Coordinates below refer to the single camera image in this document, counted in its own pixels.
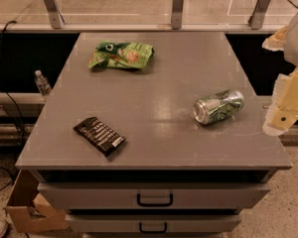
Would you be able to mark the black lower drawer handle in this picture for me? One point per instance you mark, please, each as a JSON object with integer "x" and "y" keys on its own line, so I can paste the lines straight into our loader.
{"x": 153, "y": 228}

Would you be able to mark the left metal rail bracket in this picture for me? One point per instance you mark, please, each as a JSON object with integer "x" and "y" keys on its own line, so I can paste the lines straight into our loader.
{"x": 54, "y": 13}

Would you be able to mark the grey drawer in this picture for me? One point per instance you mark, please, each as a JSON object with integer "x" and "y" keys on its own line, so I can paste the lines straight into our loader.
{"x": 116, "y": 195}
{"x": 129, "y": 223}

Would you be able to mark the black snack bar wrapper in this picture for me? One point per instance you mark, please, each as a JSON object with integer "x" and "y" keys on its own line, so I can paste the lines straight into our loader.
{"x": 99, "y": 135}

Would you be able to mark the right metal rail bracket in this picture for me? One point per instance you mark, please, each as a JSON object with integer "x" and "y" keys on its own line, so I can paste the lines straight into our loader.
{"x": 255, "y": 21}

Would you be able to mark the crushed green soda can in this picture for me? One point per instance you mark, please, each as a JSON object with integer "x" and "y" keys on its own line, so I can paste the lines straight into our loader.
{"x": 217, "y": 107}

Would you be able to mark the black drawer handle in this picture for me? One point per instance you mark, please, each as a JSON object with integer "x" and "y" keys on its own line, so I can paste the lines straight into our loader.
{"x": 154, "y": 201}
{"x": 153, "y": 228}

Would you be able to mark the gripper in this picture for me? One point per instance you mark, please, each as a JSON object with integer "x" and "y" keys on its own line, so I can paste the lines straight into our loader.
{"x": 280, "y": 119}

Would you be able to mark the middle metal rail bracket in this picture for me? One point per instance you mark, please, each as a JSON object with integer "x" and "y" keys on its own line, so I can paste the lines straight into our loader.
{"x": 177, "y": 14}

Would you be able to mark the black upper drawer handle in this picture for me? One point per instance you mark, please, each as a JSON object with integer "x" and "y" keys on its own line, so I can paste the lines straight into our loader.
{"x": 154, "y": 201}

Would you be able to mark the clear plastic water bottle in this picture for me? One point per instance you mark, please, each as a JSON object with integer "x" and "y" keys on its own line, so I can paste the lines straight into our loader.
{"x": 42, "y": 83}

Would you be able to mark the metal rail bracket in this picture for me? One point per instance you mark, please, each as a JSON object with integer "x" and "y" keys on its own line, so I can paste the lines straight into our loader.
{"x": 255, "y": 21}
{"x": 177, "y": 14}
{"x": 54, "y": 13}

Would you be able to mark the brown cardboard box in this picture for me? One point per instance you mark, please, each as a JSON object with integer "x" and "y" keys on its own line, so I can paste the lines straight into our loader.
{"x": 29, "y": 210}

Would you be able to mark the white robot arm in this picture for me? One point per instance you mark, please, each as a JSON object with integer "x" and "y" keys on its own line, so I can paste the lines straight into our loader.
{"x": 291, "y": 42}

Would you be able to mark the lower grey drawer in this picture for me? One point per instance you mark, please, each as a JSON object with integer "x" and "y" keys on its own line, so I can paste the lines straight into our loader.
{"x": 129, "y": 223}

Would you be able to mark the green chip bag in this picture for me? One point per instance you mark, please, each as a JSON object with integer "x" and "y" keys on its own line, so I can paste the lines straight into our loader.
{"x": 121, "y": 55}

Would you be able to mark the upper grey drawer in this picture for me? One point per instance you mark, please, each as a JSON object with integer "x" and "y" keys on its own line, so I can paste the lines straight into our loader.
{"x": 116, "y": 195}

